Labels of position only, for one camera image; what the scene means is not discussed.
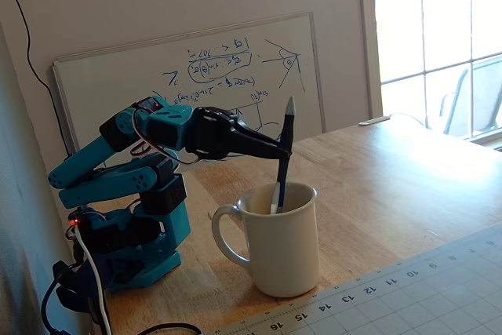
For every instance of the black teal gripper body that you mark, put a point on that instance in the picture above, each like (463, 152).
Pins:
(216, 131)

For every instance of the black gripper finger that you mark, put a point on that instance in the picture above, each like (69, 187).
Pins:
(259, 135)
(263, 150)

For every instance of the blue pen with silver tip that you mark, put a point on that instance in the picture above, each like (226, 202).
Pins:
(288, 127)

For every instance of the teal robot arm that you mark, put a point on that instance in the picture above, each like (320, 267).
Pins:
(117, 178)

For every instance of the cream ceramic mug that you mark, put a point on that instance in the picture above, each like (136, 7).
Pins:
(282, 248)

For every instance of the whiteboard with blue writing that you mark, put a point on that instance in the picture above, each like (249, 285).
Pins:
(219, 72)

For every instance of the white framed window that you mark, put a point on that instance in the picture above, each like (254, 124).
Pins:
(368, 37)

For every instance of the dark blue clamp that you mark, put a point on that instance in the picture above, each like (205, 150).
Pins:
(113, 268)

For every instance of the grey gridded cutting mat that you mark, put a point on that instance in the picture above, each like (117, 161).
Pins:
(412, 296)

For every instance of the outdoor patio chair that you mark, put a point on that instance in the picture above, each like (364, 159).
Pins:
(476, 103)

